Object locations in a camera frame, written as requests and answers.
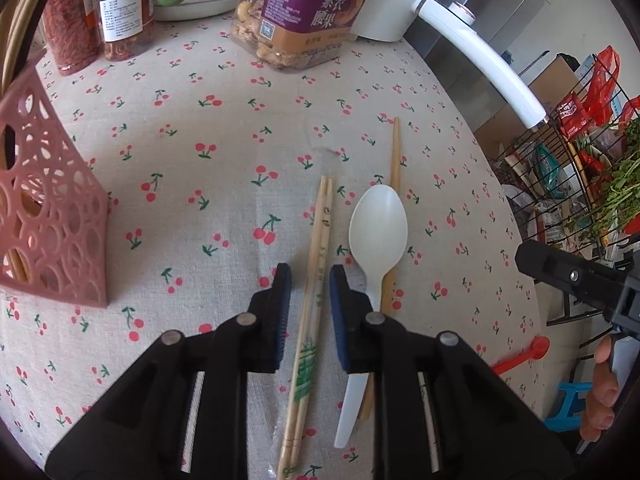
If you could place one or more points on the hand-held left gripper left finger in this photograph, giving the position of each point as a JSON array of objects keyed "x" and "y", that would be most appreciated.
[{"x": 282, "y": 310}]

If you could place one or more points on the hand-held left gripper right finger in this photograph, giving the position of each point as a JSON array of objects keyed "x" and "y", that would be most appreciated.
[{"x": 337, "y": 320}]

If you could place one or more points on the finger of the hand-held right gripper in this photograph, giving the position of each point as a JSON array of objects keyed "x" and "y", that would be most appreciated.
[{"x": 555, "y": 267}]

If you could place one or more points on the disposable bamboo chopstick pair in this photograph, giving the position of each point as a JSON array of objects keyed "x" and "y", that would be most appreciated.
[{"x": 311, "y": 310}]

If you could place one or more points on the red plastic spoon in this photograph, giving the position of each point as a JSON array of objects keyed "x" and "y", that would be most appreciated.
[{"x": 537, "y": 347}]

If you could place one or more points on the white plastic spoon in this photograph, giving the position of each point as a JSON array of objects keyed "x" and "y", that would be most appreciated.
[{"x": 377, "y": 230}]

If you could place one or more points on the light wooden single chopstick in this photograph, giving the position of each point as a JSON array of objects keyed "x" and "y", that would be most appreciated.
[{"x": 396, "y": 160}]

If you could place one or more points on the pink plastic utensil holder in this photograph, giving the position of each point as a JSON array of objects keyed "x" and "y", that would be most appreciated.
[{"x": 102, "y": 240}]

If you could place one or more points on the person's right hand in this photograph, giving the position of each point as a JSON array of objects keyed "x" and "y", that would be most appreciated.
[{"x": 600, "y": 390}]

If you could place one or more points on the pile of food packets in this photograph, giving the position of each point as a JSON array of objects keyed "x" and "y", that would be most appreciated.
[{"x": 550, "y": 165}]

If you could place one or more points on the green leafy herbs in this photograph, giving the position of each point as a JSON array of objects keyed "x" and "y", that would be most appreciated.
[{"x": 620, "y": 185}]

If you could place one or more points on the blue plastic stool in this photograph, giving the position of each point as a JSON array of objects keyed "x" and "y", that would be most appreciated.
[{"x": 570, "y": 405}]

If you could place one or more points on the cardboard box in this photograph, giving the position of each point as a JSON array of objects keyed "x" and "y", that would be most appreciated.
[{"x": 545, "y": 80}]

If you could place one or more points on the red plastic bag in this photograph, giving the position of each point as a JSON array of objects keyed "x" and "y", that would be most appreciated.
[{"x": 602, "y": 85}]

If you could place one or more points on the white electric pot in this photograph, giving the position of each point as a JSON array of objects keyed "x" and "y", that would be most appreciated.
[{"x": 490, "y": 65}]

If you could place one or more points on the purple label nut jar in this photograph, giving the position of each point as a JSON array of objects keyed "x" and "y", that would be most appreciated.
[{"x": 300, "y": 0}]

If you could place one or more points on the white label spice jar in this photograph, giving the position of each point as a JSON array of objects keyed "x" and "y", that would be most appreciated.
[{"x": 125, "y": 10}]

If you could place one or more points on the red goji berry jar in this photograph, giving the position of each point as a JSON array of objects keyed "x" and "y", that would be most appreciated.
[{"x": 70, "y": 30}]

